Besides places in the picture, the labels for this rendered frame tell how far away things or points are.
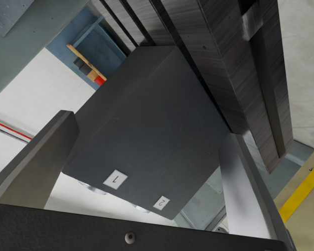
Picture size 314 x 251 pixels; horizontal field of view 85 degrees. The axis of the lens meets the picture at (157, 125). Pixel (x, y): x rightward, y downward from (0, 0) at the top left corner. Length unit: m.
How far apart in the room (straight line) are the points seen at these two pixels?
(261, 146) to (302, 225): 1.22
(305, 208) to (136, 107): 1.43
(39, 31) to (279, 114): 0.58
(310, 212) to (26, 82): 4.65
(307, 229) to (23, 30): 1.64
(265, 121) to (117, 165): 0.21
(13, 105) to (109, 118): 4.53
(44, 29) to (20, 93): 4.04
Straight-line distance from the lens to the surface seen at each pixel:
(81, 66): 3.99
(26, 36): 0.60
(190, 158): 0.28
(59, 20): 0.60
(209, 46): 0.17
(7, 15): 0.58
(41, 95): 4.59
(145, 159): 0.23
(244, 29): 0.19
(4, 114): 4.79
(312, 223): 1.52
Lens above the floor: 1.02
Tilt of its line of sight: 3 degrees down
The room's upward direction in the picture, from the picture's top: 138 degrees counter-clockwise
